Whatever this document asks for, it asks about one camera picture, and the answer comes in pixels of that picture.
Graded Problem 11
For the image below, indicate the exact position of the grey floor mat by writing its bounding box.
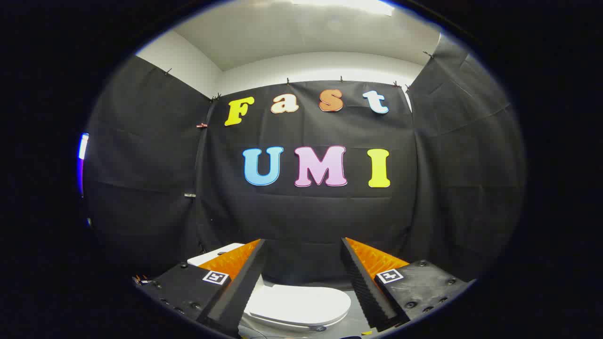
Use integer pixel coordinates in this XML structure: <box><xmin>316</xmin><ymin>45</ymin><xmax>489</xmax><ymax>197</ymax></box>
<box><xmin>325</xmin><ymin>290</ymin><xmax>377</xmax><ymax>339</ymax></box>

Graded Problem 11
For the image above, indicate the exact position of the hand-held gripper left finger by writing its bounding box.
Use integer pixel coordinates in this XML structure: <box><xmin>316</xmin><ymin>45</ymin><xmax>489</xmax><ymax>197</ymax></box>
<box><xmin>133</xmin><ymin>239</ymin><xmax>267</xmax><ymax>339</ymax></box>

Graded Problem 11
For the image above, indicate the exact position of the white toilet lid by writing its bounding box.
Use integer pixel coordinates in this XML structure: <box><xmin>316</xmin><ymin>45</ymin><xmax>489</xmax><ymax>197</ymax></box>
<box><xmin>244</xmin><ymin>282</ymin><xmax>352</xmax><ymax>328</ymax></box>

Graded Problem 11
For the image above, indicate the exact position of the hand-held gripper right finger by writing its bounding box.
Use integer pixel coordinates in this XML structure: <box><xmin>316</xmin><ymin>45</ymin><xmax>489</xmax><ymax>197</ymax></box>
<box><xmin>341</xmin><ymin>237</ymin><xmax>474</xmax><ymax>332</ymax></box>

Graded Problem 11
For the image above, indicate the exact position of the black backdrop cloth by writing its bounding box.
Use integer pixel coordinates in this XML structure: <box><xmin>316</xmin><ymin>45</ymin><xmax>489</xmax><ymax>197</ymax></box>
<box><xmin>82</xmin><ymin>33</ymin><xmax>527</xmax><ymax>292</ymax></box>

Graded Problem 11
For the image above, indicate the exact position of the white toilet body with tank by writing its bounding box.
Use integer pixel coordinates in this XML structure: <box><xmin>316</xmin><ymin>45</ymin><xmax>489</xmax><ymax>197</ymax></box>
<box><xmin>187</xmin><ymin>243</ymin><xmax>349</xmax><ymax>339</ymax></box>

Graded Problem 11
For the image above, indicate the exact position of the ceiling light panel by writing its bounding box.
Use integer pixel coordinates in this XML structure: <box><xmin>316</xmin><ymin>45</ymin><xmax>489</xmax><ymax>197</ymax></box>
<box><xmin>290</xmin><ymin>0</ymin><xmax>394</xmax><ymax>17</ymax></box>

